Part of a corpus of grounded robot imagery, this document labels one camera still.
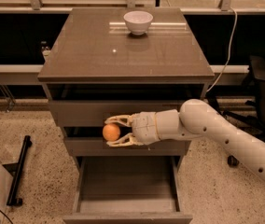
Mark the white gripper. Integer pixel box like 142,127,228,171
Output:
105,112,159,147

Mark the orange fruit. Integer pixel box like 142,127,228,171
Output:
103,123,120,141

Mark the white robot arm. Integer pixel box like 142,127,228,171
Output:
103,99,265,182

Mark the grey middle drawer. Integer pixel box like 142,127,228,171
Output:
63,127,190,157

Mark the grey drawer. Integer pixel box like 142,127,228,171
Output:
63,156,192,224
48,84,203,127
63,127,190,157

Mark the grey top drawer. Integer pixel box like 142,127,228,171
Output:
48,84,203,127

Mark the grey bottom drawer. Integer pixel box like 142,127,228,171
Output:
63,156,192,224

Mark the grey drawer cabinet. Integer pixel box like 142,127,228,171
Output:
37,7,216,224

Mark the white ceramic bowl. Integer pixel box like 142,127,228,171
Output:
123,11,153,35

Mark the black metal bar stand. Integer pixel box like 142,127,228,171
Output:
4,135,32,206

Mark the white cable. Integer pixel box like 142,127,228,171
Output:
206,7,239,93

